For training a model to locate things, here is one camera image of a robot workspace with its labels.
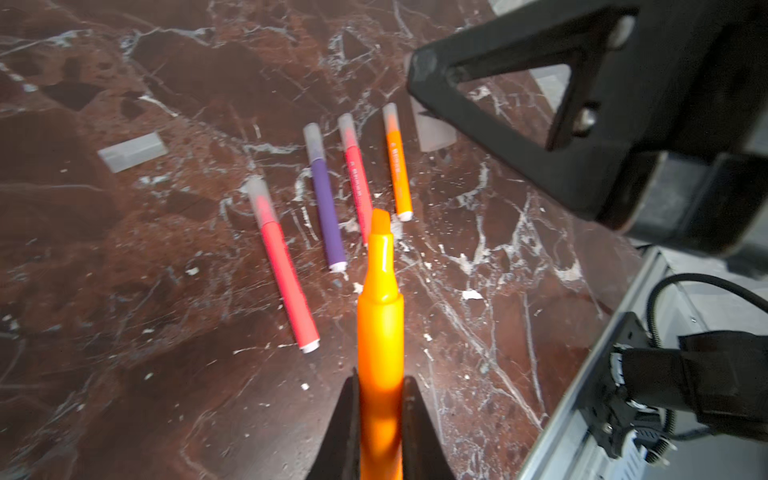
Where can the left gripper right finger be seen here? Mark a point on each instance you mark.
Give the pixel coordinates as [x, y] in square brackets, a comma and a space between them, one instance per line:
[422, 454]

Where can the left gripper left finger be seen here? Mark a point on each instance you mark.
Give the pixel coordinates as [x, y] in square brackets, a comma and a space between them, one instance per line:
[339, 455]

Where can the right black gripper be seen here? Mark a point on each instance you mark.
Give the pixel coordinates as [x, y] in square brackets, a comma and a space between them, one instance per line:
[704, 190]

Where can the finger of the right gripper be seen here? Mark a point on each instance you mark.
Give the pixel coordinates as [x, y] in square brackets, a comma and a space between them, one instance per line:
[516, 120]

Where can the orange marker pen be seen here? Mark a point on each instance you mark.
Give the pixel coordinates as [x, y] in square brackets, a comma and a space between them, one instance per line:
[400, 181]
[381, 357]

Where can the purple marker pen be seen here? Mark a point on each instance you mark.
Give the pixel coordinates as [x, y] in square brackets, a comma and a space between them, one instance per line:
[333, 244]

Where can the red pink marker pen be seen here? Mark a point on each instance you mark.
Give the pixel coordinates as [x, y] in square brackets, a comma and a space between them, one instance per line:
[356, 170]

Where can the clear pen cap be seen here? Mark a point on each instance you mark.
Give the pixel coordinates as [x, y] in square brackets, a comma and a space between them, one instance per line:
[133, 152]
[433, 134]

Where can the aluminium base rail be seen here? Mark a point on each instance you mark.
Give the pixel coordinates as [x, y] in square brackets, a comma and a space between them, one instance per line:
[681, 308]

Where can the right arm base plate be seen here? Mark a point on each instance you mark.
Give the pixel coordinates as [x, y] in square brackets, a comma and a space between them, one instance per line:
[604, 403]

